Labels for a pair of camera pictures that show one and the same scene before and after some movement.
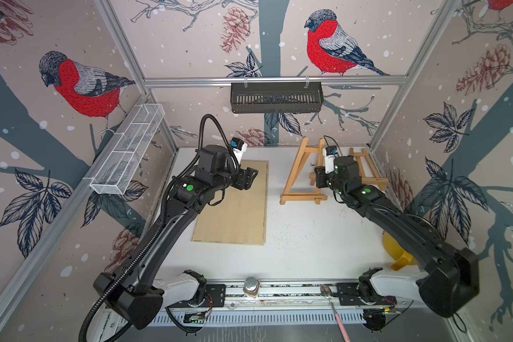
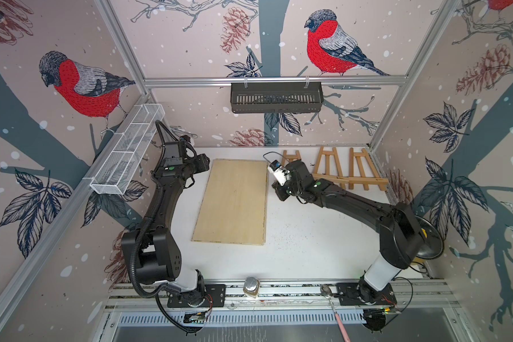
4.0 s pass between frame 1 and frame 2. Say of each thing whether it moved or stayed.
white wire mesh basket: stayed
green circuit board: stayed
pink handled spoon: stayed
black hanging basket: stayed
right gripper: moved
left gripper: moved
